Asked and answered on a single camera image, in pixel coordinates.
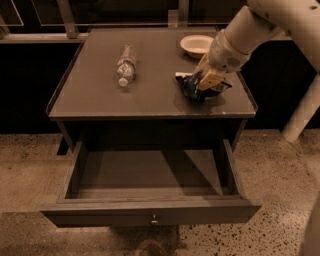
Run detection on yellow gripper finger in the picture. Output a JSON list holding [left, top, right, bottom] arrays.
[[198, 68, 226, 91], [194, 54, 210, 78]]

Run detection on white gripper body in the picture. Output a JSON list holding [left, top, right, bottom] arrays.
[[208, 30, 250, 72]]

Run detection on blue chip bag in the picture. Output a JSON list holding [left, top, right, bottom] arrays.
[[175, 72, 232, 102]]

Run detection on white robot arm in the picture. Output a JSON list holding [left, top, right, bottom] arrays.
[[194, 0, 320, 142]]

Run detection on metal drawer knob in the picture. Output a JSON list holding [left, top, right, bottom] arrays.
[[150, 214, 159, 226]]

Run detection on open grey top drawer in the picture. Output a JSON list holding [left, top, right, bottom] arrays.
[[41, 140, 262, 227]]

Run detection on white paper bowl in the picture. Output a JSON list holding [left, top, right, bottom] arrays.
[[180, 35, 213, 59]]

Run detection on clear plastic water bottle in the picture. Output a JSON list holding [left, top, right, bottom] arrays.
[[116, 44, 137, 87]]

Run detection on grey wooden cabinet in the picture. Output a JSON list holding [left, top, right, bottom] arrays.
[[48, 28, 257, 147]]

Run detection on metal railing frame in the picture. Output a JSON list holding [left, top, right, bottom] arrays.
[[0, 0, 294, 45]]

